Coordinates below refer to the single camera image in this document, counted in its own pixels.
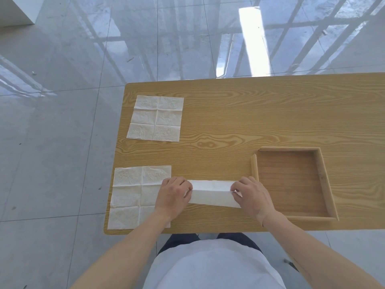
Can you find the person's left hand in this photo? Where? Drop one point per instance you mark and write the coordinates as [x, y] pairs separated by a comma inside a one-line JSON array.
[[170, 198]]

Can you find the person's right hand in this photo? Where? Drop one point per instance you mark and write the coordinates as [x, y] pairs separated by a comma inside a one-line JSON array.
[[255, 198]]

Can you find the person's left fingers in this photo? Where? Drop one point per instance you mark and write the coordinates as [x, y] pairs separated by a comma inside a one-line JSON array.
[[180, 185]]

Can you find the person's right fingers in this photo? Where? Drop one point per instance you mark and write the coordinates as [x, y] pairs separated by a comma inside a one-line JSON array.
[[242, 186]]

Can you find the white paper napkin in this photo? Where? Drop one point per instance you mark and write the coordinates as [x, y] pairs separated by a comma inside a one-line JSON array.
[[156, 118], [213, 193], [127, 195]]

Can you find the person's left forearm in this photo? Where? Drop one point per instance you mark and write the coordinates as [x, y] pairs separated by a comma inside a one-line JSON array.
[[126, 255]]

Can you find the person's right forearm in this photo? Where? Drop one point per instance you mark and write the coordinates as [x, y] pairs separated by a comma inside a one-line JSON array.
[[312, 255]]

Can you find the shallow wooden tray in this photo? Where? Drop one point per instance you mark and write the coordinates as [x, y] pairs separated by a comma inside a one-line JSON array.
[[288, 183]]

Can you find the unfolded white paper napkin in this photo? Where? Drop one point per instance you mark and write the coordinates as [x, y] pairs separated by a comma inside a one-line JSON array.
[[127, 195], [156, 118]]

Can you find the person's dark trousers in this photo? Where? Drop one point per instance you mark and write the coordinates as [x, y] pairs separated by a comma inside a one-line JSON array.
[[180, 239]]

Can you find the person's white shirt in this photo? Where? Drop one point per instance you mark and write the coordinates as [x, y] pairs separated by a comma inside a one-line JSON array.
[[210, 267]]

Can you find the black table leg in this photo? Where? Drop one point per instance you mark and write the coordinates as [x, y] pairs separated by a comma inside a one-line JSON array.
[[291, 264]]

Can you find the white cabinet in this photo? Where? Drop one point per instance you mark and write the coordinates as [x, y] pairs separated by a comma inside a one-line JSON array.
[[16, 8]]

